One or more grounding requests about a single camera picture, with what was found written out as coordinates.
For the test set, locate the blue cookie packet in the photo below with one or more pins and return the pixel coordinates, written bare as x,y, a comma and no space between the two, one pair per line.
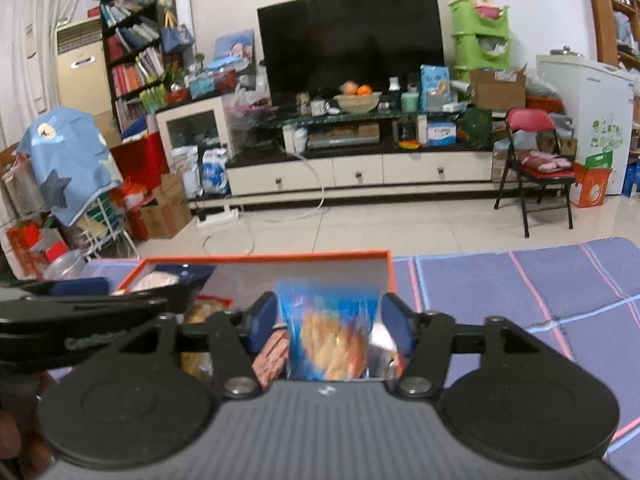
329,327

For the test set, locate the black television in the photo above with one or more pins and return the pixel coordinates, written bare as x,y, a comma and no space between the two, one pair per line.
315,46

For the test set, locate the clear plastic jar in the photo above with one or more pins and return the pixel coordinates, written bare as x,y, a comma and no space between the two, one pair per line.
66,267

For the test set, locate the dark red cookie packet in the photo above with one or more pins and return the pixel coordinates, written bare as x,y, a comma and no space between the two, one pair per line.
270,364

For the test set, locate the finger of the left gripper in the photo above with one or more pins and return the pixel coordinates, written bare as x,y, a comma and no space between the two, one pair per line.
80,287

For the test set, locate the orange cardboard box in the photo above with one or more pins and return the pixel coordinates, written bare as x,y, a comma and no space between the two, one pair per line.
238,281

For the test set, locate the brown cardboard box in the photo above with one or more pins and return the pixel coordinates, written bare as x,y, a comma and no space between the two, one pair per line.
498,90

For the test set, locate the fruit bowl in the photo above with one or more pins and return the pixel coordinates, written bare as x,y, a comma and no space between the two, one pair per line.
357,98

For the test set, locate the dark bookshelf with books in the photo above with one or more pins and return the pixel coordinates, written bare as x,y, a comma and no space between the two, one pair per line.
137,64

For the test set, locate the purple plaid tablecloth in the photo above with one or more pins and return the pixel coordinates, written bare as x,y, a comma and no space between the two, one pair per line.
582,300

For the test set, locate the green plastic shelf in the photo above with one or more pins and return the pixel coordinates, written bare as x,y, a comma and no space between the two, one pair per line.
482,37

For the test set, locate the blue star fabric cover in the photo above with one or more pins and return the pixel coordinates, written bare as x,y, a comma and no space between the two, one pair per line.
71,162

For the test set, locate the white air conditioner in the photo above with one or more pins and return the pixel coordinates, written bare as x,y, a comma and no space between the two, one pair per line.
80,67

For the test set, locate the white tv stand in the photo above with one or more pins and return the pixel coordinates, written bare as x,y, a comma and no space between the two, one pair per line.
361,170

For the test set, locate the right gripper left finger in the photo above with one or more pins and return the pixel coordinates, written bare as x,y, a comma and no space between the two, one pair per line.
234,340

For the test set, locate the white small cabinet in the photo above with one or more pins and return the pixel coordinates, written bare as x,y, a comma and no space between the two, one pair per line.
188,131

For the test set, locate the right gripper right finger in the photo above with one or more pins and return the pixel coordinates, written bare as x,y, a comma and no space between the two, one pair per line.
423,342

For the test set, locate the red folding chair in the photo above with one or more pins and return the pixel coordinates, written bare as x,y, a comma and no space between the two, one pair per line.
538,168

